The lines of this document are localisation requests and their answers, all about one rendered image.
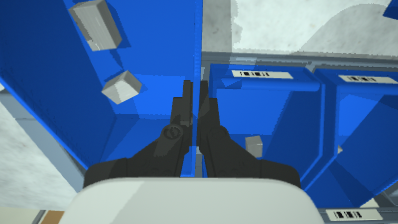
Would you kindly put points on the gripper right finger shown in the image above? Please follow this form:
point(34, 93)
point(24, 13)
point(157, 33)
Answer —
point(224, 158)

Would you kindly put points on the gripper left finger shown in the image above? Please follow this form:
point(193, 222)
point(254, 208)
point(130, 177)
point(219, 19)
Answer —
point(162, 158)

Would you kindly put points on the dark grey shelf rack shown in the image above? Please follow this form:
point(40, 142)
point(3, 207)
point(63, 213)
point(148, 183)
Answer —
point(73, 171)

